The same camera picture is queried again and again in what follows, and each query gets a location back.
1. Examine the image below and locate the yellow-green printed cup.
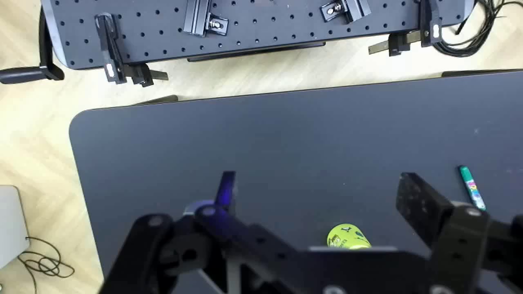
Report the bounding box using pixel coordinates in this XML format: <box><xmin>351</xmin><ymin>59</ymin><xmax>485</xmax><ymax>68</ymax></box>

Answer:
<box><xmin>326</xmin><ymin>223</ymin><xmax>372</xmax><ymax>250</ymax></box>

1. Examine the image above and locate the black clamp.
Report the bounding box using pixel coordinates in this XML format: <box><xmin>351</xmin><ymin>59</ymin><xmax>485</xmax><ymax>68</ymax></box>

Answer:
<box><xmin>94</xmin><ymin>13</ymin><xmax>169</xmax><ymax>88</ymax></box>
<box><xmin>368</xmin><ymin>0</ymin><xmax>443</xmax><ymax>57</ymax></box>

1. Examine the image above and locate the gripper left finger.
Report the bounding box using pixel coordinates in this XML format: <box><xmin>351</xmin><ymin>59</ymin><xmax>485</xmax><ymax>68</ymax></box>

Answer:
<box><xmin>98</xmin><ymin>171</ymin><xmax>307</xmax><ymax>294</ymax></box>

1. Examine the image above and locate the bundle of black cables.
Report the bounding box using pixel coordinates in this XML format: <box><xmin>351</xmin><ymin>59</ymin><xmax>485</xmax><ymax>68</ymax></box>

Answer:
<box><xmin>432</xmin><ymin>0</ymin><xmax>523</xmax><ymax>58</ymax></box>

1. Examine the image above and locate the grey metal bracket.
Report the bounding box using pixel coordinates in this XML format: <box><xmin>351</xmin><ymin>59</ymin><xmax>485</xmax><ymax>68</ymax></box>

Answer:
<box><xmin>183</xmin><ymin>0</ymin><xmax>230</xmax><ymax>38</ymax></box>
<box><xmin>320</xmin><ymin>0</ymin><xmax>372</xmax><ymax>23</ymax></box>

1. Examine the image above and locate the black cable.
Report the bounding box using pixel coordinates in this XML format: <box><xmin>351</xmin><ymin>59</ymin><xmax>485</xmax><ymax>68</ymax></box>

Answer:
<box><xmin>16</xmin><ymin>236</ymin><xmax>76</xmax><ymax>294</ymax></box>

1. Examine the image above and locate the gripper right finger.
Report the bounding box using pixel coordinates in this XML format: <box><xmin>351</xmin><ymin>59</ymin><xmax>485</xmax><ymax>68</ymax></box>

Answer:
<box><xmin>395</xmin><ymin>171</ymin><xmax>523</xmax><ymax>294</ymax></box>

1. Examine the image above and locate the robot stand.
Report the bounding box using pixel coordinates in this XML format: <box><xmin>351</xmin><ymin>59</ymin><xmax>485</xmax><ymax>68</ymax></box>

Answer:
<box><xmin>0</xmin><ymin>0</ymin><xmax>477</xmax><ymax>85</ymax></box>

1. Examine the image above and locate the green marker pen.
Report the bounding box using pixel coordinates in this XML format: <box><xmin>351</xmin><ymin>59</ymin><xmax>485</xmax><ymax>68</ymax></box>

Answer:
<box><xmin>458</xmin><ymin>165</ymin><xmax>487</xmax><ymax>212</ymax></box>

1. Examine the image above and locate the grey box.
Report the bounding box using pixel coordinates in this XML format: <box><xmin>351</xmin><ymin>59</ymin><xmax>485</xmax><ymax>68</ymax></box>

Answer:
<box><xmin>0</xmin><ymin>185</ymin><xmax>31</xmax><ymax>270</ymax></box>

